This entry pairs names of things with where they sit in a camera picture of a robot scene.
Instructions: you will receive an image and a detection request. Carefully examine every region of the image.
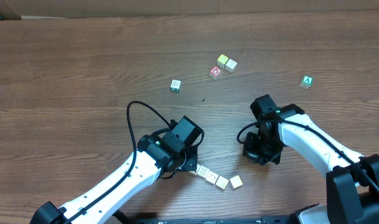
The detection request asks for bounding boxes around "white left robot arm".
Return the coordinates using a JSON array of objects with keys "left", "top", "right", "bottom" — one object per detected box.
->
[{"left": 30, "top": 131, "right": 199, "bottom": 224}]

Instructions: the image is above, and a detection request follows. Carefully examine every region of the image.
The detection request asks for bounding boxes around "yellow sided wooden block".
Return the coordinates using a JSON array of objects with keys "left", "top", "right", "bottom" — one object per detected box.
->
[{"left": 197, "top": 166, "right": 210, "bottom": 179}]

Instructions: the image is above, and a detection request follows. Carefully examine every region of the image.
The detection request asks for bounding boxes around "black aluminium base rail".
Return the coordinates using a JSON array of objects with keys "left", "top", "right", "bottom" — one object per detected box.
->
[{"left": 113, "top": 212, "right": 299, "bottom": 224}]

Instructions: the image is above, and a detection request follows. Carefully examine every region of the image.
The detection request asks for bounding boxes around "green sided wooden block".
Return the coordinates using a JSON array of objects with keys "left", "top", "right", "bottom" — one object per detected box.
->
[{"left": 170, "top": 80, "right": 181, "bottom": 93}]

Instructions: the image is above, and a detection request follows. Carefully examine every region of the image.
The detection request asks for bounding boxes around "plain wooden block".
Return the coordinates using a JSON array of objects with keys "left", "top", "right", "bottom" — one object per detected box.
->
[{"left": 225, "top": 59, "right": 237, "bottom": 73}]

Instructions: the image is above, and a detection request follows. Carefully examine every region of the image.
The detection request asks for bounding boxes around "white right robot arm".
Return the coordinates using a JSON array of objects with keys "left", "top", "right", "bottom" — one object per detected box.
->
[{"left": 243, "top": 102, "right": 379, "bottom": 223}]

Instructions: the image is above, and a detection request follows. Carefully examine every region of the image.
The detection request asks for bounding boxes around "red framed wooden block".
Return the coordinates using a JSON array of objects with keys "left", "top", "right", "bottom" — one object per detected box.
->
[{"left": 210, "top": 66, "right": 222, "bottom": 80}]

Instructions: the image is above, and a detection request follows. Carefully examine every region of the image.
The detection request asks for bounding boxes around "green letter wooden block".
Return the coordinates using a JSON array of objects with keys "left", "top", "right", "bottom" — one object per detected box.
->
[{"left": 299, "top": 75, "right": 314, "bottom": 89}]

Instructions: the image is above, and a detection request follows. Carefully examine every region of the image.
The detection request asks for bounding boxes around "wooden block with hammer picture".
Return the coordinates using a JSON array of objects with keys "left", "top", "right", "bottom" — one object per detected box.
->
[{"left": 189, "top": 164, "right": 201, "bottom": 176}]

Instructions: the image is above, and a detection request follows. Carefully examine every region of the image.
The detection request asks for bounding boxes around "wooden block number three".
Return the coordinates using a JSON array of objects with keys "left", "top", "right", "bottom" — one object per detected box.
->
[{"left": 230, "top": 175, "right": 243, "bottom": 189}]

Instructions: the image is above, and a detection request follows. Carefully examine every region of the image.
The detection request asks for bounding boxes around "wooden block with dots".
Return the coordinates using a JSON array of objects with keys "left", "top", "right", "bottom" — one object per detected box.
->
[{"left": 205, "top": 171, "right": 219, "bottom": 185}]

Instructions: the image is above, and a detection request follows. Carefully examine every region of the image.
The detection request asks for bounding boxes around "wooden block with squiggle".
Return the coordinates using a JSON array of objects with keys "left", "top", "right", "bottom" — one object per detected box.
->
[{"left": 215, "top": 176, "right": 229, "bottom": 190}]

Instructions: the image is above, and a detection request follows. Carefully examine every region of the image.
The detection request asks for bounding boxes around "yellow top wooden block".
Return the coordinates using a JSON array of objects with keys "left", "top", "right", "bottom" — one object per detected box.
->
[{"left": 217, "top": 54, "right": 229, "bottom": 68}]

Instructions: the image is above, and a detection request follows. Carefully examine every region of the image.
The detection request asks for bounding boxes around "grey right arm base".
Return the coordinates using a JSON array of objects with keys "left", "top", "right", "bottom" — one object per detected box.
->
[{"left": 287, "top": 204, "right": 330, "bottom": 224}]

